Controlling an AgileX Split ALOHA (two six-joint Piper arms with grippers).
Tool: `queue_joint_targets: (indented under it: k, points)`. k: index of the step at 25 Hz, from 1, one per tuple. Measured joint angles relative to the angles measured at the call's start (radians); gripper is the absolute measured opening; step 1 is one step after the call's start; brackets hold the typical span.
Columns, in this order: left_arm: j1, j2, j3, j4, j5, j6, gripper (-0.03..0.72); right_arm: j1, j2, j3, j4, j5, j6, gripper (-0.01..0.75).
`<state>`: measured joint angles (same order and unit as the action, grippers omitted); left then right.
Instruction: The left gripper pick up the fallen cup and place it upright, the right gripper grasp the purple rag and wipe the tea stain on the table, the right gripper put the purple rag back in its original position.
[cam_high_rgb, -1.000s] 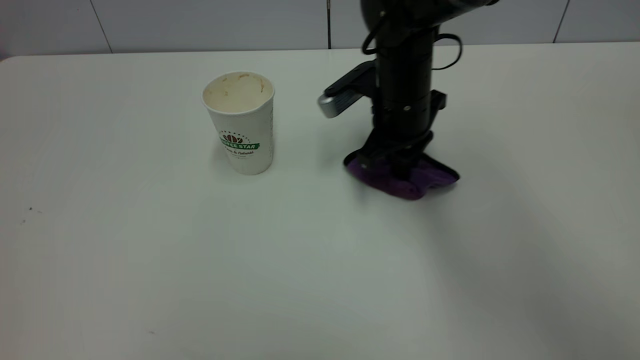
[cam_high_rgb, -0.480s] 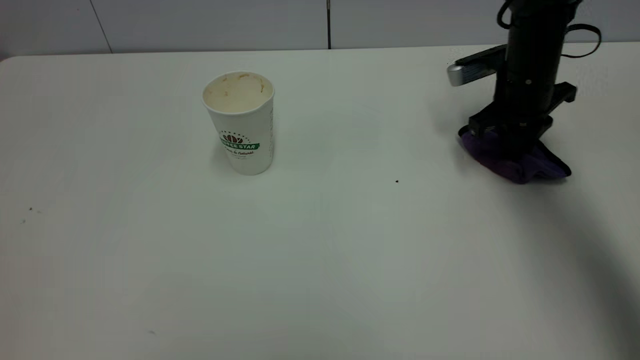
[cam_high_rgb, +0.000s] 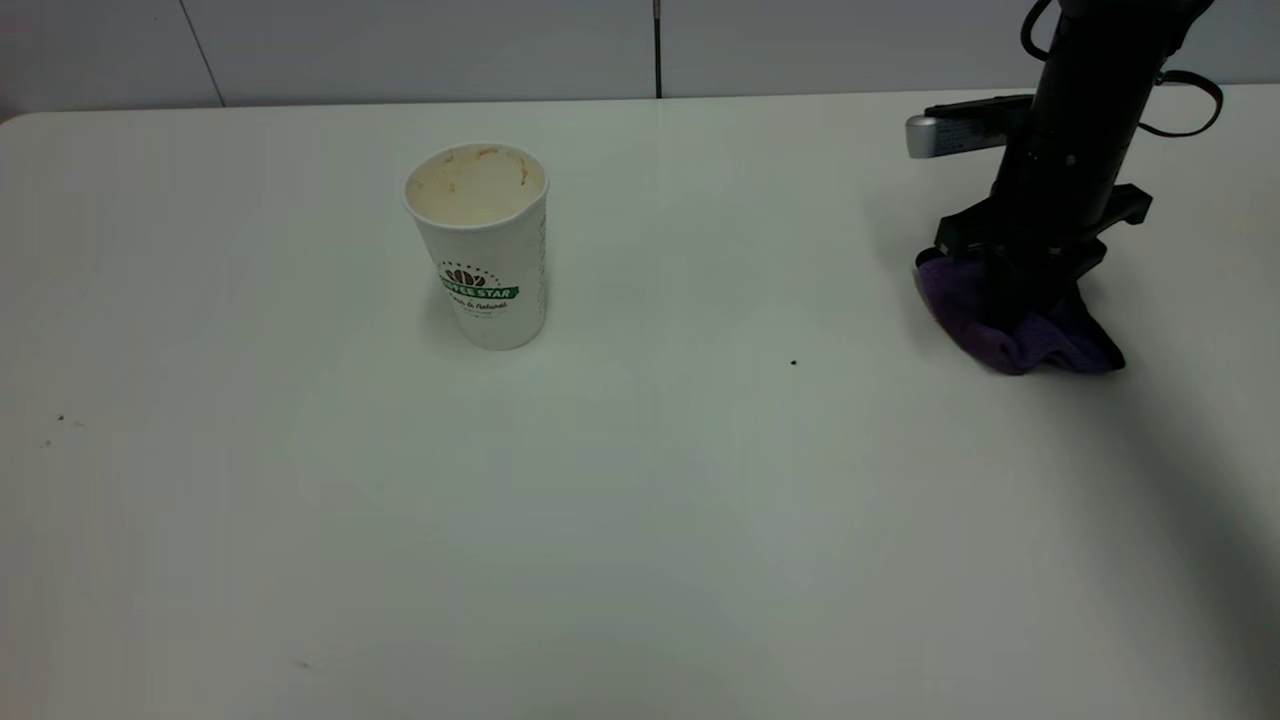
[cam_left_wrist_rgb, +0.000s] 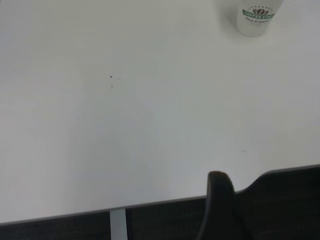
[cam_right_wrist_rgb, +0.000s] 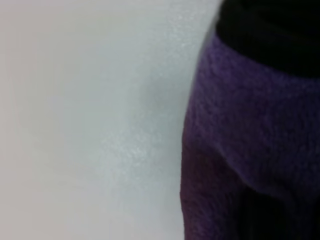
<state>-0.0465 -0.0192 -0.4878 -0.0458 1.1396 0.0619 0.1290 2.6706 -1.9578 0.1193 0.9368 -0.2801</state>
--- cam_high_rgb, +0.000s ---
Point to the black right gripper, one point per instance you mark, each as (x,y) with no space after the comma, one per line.
(1060,170)

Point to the purple cloth with black trim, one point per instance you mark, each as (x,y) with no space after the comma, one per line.
(960,310)

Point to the white paper coffee cup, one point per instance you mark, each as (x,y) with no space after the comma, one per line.
(485,260)

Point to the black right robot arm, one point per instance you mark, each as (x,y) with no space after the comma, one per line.
(1120,25)

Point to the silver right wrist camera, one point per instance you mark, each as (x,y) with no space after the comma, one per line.
(960,132)

